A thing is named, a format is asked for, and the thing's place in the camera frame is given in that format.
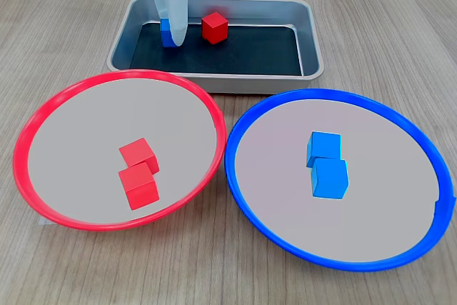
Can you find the black mat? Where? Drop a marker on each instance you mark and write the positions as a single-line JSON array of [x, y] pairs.
[[250, 55]]

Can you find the red cube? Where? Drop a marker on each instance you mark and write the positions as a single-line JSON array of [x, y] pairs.
[[137, 151], [139, 187], [214, 30]]

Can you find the white plate red rim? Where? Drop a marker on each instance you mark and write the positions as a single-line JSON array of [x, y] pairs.
[[78, 148]]

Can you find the steel tray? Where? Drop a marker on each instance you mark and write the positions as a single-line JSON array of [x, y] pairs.
[[310, 33]]

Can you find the blue cube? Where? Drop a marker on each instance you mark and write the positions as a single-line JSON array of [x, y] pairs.
[[165, 35], [330, 180], [324, 148]]

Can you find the white plate blue rim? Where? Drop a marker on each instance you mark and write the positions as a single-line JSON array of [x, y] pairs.
[[285, 194]]

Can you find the white tape strip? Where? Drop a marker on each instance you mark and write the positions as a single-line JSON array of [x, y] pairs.
[[44, 222]]

